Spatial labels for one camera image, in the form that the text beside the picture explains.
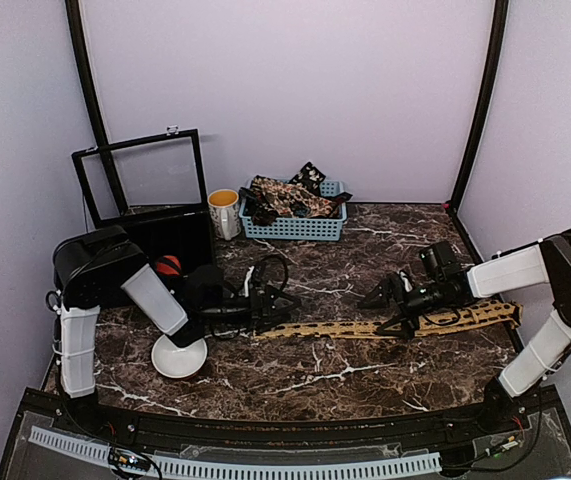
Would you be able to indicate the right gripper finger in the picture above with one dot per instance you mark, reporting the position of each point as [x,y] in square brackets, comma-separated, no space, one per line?
[388,291]
[401,326]

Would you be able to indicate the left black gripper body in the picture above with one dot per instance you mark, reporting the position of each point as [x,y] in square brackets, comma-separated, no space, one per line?
[240,316]

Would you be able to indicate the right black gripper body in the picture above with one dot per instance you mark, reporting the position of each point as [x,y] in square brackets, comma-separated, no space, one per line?
[428,299]

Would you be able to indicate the yellow beetle-pattern tie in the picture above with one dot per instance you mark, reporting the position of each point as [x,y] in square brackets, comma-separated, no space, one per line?
[476,316]

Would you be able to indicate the white bowl orange outside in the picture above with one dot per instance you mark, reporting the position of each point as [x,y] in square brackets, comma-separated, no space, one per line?
[178,362]

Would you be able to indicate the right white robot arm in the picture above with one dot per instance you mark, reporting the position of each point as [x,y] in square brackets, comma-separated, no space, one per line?
[545,261]

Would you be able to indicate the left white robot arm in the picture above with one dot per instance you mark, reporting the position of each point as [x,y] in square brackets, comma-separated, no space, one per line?
[95,269]

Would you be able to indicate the rolled orange black tie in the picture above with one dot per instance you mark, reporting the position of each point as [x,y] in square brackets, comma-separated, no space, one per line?
[168,266]

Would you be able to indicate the light blue plastic basket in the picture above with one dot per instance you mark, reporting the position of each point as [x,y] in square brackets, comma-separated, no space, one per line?
[317,229]

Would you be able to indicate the white mug yellow inside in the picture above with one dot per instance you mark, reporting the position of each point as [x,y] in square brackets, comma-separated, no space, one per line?
[224,207]

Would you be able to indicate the floral patterned tie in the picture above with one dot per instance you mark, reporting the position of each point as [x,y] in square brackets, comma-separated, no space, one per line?
[269,199]

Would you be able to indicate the black floral tie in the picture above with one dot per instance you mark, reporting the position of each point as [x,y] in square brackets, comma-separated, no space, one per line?
[309,176]

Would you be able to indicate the black display box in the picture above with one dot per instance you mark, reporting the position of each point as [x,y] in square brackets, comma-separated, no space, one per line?
[163,201]

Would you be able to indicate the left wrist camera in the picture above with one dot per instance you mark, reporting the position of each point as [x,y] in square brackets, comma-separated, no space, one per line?
[206,288]

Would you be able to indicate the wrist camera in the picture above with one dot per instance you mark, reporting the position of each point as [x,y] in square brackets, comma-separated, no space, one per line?
[206,288]
[440,262]

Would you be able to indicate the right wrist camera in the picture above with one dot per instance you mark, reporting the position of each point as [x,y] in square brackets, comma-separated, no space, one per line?
[440,262]

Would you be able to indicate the black front rail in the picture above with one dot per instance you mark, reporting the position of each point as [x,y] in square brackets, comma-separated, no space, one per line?
[149,430]

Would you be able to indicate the white cable duct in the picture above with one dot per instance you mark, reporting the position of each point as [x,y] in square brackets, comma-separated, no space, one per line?
[166,467]

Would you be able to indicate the right black frame post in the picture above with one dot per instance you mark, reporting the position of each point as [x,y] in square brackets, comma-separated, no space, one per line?
[490,70]

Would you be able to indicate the black frame post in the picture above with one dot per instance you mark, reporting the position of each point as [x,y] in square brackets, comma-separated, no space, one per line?
[78,40]
[490,70]

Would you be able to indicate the left black frame post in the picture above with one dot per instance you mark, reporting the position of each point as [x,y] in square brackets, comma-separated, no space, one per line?
[78,40]

